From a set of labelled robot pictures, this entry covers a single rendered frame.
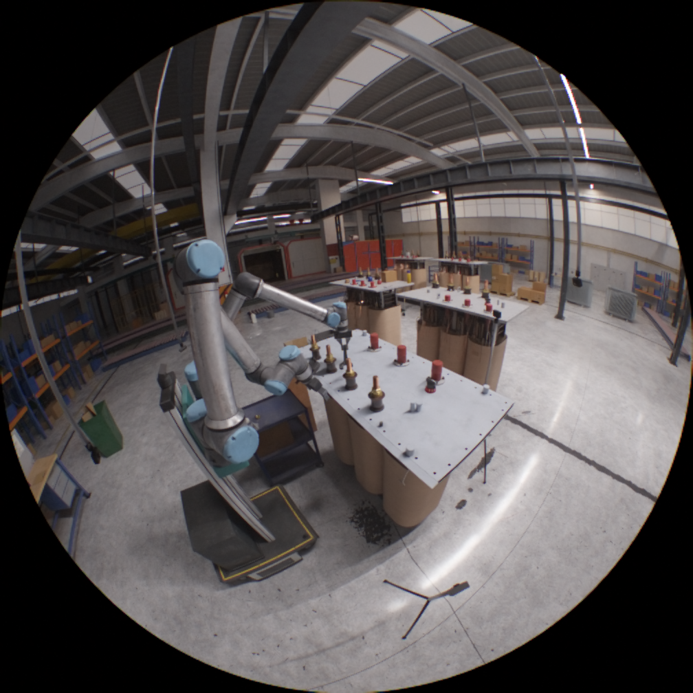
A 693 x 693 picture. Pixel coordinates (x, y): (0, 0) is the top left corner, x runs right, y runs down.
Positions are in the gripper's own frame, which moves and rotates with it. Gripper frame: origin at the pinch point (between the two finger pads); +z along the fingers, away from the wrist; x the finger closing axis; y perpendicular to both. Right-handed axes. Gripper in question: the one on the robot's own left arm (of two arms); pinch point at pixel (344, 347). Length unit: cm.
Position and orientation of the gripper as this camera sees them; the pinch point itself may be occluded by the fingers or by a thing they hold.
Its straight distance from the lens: 172.5
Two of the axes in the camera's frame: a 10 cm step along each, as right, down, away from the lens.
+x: 9.9, -1.1, -0.1
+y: 0.4, 4.1, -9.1
